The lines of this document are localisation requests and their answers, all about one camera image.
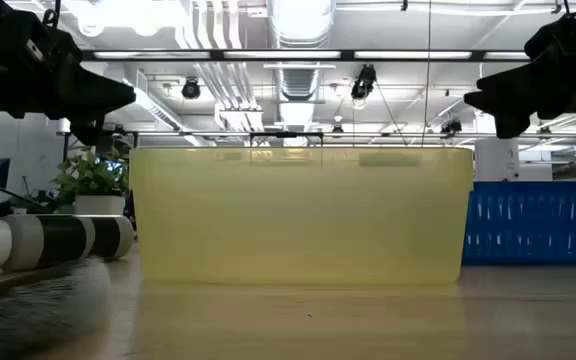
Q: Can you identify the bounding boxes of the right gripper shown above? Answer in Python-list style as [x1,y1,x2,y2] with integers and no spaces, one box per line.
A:
[463,0,576,140]

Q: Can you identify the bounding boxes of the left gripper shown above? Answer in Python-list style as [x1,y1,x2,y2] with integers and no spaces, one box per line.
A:
[0,0,137,147]

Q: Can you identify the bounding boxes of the black white striped paint tube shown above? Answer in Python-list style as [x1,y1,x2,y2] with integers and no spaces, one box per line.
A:
[0,213,135,274]

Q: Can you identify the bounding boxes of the fan paint brush black handle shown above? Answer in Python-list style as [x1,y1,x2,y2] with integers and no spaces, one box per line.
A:
[0,257,114,360]

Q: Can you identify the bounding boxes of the green plant in white pot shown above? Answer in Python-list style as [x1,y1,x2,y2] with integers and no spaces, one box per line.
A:
[50,144,132,217]

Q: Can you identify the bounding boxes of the black ceiling spotlight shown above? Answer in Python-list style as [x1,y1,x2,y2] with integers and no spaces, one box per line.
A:
[181,77,202,100]
[440,118,464,137]
[350,63,378,101]

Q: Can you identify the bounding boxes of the blue perforated plastic basket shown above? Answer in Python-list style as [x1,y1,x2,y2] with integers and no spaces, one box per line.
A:
[461,180,576,266]

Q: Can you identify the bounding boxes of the small potted plant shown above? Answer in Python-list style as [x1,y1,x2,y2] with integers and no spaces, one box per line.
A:
[7,192,39,216]

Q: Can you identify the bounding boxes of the yellow translucent plastic bin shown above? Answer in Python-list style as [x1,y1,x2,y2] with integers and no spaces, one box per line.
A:
[128,145,474,286]

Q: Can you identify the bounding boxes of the thin hanging cable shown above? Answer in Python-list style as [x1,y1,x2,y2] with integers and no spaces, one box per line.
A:
[420,0,432,147]

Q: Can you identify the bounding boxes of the right arm black cables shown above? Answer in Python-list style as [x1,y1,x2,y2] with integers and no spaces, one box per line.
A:
[550,0,576,19]

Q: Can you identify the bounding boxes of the silver ventilation duct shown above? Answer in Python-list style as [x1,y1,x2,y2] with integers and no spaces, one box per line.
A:
[266,0,338,147]

